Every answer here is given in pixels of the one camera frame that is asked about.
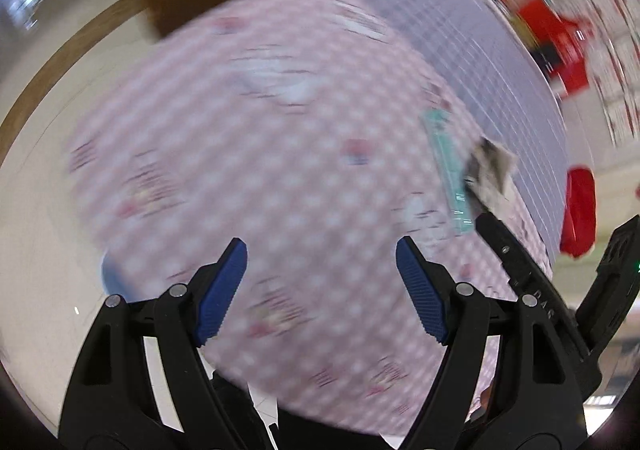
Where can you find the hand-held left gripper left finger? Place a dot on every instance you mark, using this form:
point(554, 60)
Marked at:
point(222, 295)

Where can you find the purple checked tablecloth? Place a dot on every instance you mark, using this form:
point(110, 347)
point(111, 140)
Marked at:
point(475, 55)

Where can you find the grey-brown paper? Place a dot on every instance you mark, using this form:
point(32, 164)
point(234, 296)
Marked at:
point(492, 170)

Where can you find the red box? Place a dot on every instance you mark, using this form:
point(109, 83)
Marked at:
point(557, 45)

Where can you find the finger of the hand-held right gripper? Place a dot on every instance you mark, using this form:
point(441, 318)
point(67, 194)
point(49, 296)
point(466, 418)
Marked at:
point(515, 255)

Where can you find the red bag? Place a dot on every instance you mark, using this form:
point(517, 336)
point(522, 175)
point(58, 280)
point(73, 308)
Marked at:
point(580, 210)

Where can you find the teal packet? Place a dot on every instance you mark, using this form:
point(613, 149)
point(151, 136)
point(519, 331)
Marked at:
point(450, 170)

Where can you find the red white printed wall sheets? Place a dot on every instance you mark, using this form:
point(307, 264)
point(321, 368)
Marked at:
point(610, 5)

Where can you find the pink checked tablecloth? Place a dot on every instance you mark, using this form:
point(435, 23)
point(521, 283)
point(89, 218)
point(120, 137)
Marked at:
point(275, 155)

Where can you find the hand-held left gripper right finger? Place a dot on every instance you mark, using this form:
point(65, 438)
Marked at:
point(420, 300)

